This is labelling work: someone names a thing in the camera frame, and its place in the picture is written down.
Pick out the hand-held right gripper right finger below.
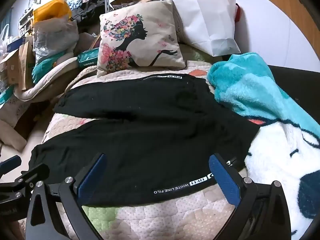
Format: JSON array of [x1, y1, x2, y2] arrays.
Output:
[[209, 154, 292, 240]]

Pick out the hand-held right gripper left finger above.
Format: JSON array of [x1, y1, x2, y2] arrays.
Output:
[[26, 152, 107, 240]]

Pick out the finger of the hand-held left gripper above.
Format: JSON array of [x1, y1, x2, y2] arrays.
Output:
[[0, 164, 50, 204], [0, 155, 22, 174]]

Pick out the black pants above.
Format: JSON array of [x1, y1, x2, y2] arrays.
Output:
[[30, 74, 262, 207]]

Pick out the quilted heart-pattern bedspread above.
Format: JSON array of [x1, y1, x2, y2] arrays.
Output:
[[19, 60, 253, 240]]

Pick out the beige quilted mat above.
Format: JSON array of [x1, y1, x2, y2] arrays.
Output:
[[14, 55, 83, 102]]

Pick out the teal and white fleece blanket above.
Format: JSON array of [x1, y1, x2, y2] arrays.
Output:
[[207, 52, 320, 240]]

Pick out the stack of cardboard boxes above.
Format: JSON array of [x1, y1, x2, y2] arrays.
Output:
[[0, 36, 35, 92]]

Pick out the teal cardboard box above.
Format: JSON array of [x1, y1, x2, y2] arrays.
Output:
[[77, 49, 103, 69]]

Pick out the black furniture top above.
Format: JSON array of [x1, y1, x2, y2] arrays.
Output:
[[268, 64, 320, 113]]

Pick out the clear plastic bag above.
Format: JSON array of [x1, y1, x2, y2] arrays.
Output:
[[32, 15, 79, 63]]

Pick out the printed floral figure pillow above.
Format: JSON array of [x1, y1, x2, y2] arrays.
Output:
[[96, 0, 187, 77]]

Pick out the white shelf unit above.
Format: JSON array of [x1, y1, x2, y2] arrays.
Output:
[[19, 8, 34, 36]]

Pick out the white paper bag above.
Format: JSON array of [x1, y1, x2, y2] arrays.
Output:
[[172, 0, 242, 57]]

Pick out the yellow bag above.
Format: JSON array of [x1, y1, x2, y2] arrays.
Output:
[[32, 0, 73, 23]]

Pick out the black cloth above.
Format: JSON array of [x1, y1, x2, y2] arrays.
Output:
[[72, 0, 110, 28]]

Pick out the wooden wardrobe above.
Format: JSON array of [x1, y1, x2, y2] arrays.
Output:
[[236, 0, 320, 64]]

